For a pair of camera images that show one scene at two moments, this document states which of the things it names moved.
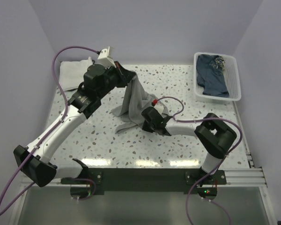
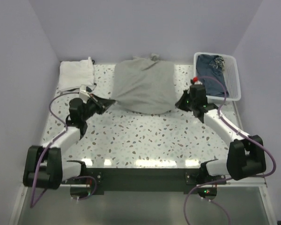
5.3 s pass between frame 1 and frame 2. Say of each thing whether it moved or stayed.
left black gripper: moved
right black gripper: moved
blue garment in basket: stayed
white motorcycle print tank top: stayed
